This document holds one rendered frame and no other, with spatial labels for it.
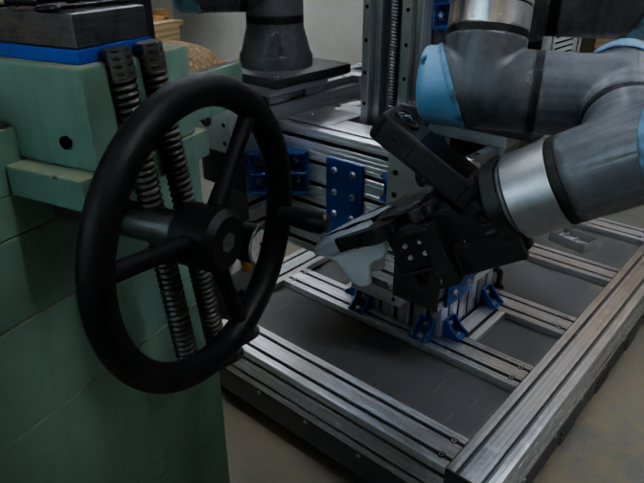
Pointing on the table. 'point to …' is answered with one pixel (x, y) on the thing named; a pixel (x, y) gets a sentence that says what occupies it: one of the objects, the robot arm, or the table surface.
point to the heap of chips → (197, 56)
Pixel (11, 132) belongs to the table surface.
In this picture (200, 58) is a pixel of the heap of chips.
